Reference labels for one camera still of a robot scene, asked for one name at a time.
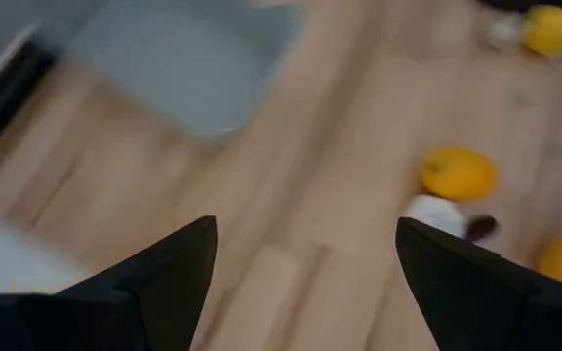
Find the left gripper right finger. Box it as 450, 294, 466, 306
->
395, 216, 543, 351

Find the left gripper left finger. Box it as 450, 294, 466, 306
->
56, 215, 219, 351

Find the long-stemmed white garlic bulb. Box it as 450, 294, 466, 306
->
483, 12, 526, 53

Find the black aluminium table frame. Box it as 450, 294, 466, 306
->
0, 41, 60, 175

